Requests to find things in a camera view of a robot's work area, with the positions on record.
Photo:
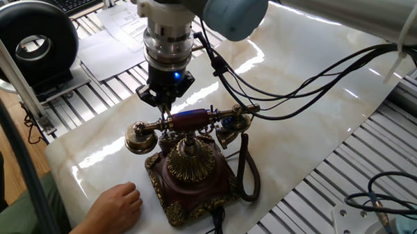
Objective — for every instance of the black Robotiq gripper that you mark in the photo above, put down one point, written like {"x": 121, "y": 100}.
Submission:
{"x": 167, "y": 80}

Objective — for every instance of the thin wooden stick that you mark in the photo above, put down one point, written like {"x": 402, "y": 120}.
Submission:
{"x": 166, "y": 114}

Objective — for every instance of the red brass phone handset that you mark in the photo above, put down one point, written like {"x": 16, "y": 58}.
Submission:
{"x": 189, "y": 119}

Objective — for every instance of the antique red brass phone base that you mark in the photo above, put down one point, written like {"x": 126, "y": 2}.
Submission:
{"x": 193, "y": 187}

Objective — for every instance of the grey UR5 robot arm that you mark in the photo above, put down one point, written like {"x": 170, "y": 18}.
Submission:
{"x": 330, "y": 12}

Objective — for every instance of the person's bare hand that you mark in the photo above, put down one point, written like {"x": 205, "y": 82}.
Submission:
{"x": 114, "y": 210}

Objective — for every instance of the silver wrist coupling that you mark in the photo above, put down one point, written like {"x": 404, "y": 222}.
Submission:
{"x": 167, "y": 45}

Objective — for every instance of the blank white paper sheet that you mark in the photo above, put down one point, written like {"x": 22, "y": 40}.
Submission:
{"x": 105, "y": 61}

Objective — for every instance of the black computer keyboard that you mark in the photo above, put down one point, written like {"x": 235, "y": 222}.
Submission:
{"x": 76, "y": 3}

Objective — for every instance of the glossy marble pattern sheet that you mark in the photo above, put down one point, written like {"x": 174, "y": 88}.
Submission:
{"x": 298, "y": 110}

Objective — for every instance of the green trouser leg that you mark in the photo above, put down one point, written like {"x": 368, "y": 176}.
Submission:
{"x": 10, "y": 214}

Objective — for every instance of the white zip tie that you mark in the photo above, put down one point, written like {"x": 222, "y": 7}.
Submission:
{"x": 405, "y": 33}

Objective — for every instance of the white printed camera mount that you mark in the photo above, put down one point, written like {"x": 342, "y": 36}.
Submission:
{"x": 166, "y": 10}

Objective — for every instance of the aluminium frame bar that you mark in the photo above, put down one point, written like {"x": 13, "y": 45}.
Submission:
{"x": 16, "y": 78}

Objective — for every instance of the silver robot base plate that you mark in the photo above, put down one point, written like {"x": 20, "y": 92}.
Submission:
{"x": 354, "y": 219}

